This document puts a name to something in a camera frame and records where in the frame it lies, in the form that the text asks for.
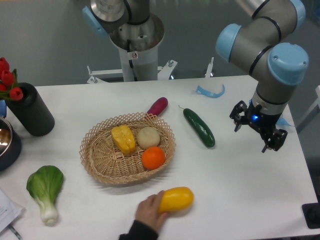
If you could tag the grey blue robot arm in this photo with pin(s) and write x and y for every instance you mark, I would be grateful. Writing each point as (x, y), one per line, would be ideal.
(258, 49)

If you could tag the purple eggplant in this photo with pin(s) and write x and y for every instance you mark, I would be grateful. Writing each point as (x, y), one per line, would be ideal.
(158, 106)

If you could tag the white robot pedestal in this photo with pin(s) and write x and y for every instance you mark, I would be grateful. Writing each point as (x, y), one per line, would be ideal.
(138, 49)

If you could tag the yellow bell pepper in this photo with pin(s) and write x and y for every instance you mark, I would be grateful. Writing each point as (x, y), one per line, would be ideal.
(123, 138)

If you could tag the yellow mango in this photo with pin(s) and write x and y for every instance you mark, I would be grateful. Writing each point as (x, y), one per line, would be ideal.
(176, 199)

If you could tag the white paper sheets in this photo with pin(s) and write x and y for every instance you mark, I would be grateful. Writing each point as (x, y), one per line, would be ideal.
(9, 211)

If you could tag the orange fruit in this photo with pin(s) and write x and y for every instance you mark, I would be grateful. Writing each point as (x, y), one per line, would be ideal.
(153, 157)

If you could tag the blue tape strip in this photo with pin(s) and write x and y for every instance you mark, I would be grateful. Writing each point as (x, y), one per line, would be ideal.
(210, 94)

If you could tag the woven wicker basket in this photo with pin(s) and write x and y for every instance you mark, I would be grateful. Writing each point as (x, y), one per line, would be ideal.
(103, 160)

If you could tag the black device at edge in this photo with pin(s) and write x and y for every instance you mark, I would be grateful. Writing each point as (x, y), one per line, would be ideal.
(311, 212)

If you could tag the green cucumber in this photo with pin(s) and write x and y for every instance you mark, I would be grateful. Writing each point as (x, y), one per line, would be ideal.
(202, 130)

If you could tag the blue tape piece right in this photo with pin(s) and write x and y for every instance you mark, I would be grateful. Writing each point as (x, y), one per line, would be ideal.
(283, 122)

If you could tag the dark sleeved forearm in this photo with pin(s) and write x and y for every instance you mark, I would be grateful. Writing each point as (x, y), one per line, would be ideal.
(139, 231)

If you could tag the green bok choy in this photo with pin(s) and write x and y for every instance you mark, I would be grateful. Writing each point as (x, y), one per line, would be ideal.
(44, 186)

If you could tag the pen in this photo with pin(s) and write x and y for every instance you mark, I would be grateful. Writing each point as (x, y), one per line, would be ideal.
(15, 232)

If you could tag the red tulip flowers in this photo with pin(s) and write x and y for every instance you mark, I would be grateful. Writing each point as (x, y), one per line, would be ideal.
(9, 87)

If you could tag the black metal bowl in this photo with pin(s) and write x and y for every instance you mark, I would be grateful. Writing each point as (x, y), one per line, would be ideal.
(10, 144)

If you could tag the black cylindrical vase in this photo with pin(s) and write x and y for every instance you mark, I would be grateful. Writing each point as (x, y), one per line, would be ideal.
(32, 112)

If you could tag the person's hand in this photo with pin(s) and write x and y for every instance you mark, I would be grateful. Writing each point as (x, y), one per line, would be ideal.
(147, 212)

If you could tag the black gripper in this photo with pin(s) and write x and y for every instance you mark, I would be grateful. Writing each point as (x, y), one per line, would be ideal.
(262, 121)

